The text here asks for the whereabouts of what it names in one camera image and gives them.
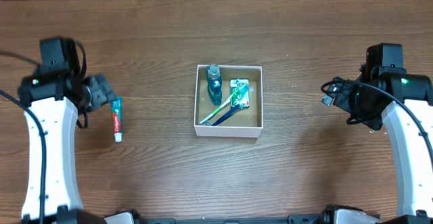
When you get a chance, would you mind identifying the Colgate toothpaste tube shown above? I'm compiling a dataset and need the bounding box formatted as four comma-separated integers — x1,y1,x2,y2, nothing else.
111,96,122,143

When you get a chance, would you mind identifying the teal mouthwash bottle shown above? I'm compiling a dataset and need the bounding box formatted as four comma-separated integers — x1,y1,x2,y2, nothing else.
206,64,222,106

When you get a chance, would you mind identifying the green white toothbrush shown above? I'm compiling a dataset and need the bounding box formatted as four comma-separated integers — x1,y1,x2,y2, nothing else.
199,93,235,125

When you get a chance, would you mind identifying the green soap packet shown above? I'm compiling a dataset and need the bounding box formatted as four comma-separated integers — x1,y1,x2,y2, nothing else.
230,79,250,109

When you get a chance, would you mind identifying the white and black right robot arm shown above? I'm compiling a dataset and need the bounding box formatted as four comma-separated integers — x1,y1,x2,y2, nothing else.
321,43,432,223

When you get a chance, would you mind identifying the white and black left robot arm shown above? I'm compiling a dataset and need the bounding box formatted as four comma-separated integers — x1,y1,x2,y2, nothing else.
18,37,116,223

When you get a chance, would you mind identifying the white cardboard box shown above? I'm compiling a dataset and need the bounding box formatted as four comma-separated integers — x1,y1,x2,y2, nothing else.
193,65,263,138

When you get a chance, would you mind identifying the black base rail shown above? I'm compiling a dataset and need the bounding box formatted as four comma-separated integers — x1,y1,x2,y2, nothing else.
104,210,325,224

